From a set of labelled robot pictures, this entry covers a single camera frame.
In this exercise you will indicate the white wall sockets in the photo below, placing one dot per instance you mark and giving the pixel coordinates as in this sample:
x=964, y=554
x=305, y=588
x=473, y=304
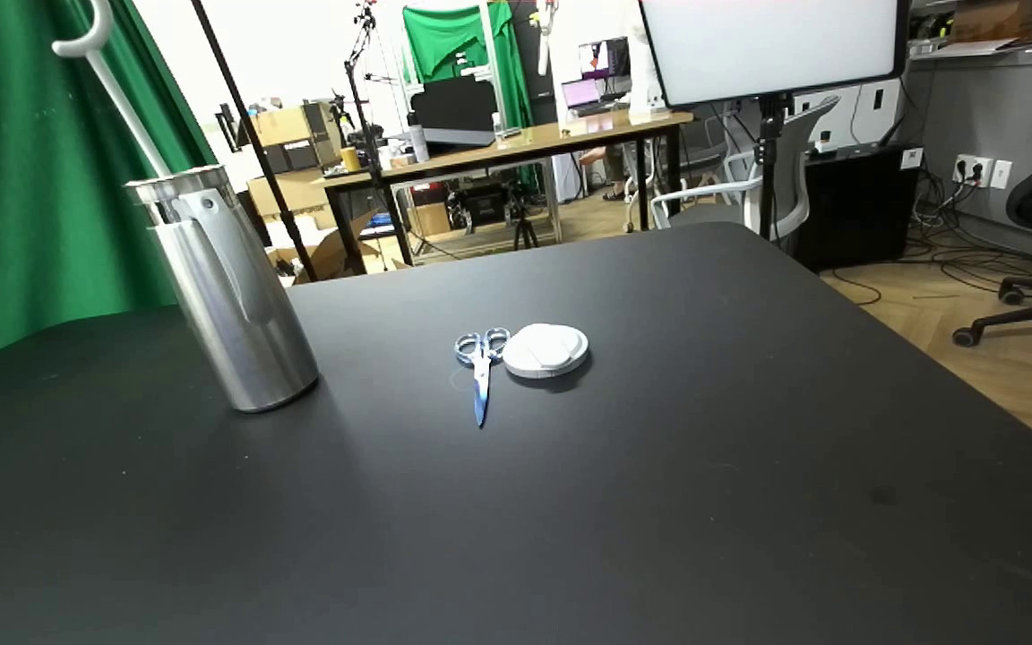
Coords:
x=971, y=171

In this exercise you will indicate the white round tape measure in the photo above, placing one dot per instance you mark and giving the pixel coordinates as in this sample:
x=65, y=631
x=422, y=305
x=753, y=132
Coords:
x=546, y=348

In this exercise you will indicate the wooden desk with black legs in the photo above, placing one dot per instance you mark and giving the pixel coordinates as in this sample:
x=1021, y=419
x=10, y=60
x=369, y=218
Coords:
x=539, y=136

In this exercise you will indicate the white screen with black frame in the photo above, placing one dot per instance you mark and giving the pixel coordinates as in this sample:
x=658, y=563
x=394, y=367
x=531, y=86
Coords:
x=769, y=47

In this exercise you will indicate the silver metal thermos jug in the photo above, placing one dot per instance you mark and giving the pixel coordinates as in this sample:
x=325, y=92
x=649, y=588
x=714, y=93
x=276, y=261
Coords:
x=240, y=323

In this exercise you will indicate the purple lit laptop screen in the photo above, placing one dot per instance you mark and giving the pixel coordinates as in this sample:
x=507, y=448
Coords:
x=587, y=93

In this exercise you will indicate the thin black slanted pole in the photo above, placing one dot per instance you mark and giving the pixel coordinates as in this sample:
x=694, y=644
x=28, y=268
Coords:
x=247, y=136

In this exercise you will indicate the small black tripod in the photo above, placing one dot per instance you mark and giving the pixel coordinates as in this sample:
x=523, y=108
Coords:
x=523, y=224

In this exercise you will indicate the green cloth backdrop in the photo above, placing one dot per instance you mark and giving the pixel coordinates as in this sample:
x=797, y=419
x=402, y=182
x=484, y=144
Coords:
x=445, y=41

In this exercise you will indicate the grey office chair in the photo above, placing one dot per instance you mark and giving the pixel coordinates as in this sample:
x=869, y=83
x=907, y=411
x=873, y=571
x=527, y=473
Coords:
x=797, y=182

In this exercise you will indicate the black cabinet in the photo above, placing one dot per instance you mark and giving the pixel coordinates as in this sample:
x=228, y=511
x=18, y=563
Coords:
x=859, y=209

